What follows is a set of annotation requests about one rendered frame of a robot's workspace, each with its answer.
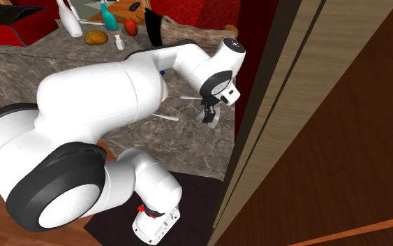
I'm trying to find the dark robot stand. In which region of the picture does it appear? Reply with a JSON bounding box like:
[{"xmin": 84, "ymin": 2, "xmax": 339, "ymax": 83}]
[{"xmin": 82, "ymin": 170, "xmax": 225, "ymax": 246}]

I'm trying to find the yellow-brown potato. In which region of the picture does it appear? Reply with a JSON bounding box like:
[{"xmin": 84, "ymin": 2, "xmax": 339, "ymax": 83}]
[{"xmin": 84, "ymin": 29, "xmax": 109, "ymax": 46}]

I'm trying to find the wooden table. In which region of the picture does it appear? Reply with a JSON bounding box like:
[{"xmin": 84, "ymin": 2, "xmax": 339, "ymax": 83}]
[{"xmin": 87, "ymin": 0, "xmax": 152, "ymax": 25}]

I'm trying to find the orange round fruit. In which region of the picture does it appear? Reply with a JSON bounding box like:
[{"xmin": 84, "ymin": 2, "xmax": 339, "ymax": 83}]
[{"xmin": 223, "ymin": 23, "xmax": 240, "ymax": 39}]

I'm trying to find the red open box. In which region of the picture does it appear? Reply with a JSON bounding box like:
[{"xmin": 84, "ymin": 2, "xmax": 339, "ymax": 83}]
[{"xmin": 0, "ymin": 4, "xmax": 60, "ymax": 48}]

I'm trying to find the white bottle-shaped vase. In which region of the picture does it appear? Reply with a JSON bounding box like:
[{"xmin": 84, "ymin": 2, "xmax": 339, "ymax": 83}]
[{"xmin": 56, "ymin": 0, "xmax": 84, "ymax": 38}]

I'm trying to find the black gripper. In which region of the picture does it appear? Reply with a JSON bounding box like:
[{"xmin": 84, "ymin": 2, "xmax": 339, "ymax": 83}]
[{"xmin": 201, "ymin": 96, "xmax": 220, "ymax": 124}]

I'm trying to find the brown wooden door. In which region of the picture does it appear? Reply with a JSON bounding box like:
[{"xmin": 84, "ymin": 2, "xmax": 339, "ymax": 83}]
[{"xmin": 207, "ymin": 0, "xmax": 393, "ymax": 246}]

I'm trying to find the grey metal kitchen tool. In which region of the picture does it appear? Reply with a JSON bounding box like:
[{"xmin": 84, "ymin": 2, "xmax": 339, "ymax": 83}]
[{"xmin": 192, "ymin": 105, "xmax": 221, "ymax": 129}]

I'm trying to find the brown log with black end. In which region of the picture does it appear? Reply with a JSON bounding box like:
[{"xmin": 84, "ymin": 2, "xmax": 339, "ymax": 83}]
[{"xmin": 144, "ymin": 7, "xmax": 238, "ymax": 49}]

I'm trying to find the white thin utensil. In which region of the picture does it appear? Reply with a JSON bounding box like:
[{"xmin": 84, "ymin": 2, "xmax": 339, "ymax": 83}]
[{"xmin": 78, "ymin": 20, "xmax": 106, "ymax": 27}]

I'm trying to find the red apple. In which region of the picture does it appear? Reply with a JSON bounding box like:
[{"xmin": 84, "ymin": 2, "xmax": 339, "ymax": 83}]
[{"xmin": 124, "ymin": 17, "xmax": 139, "ymax": 37}]

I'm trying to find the teal bottle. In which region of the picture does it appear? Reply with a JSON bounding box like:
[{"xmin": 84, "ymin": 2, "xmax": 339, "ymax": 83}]
[{"xmin": 100, "ymin": 1, "xmax": 119, "ymax": 32}]

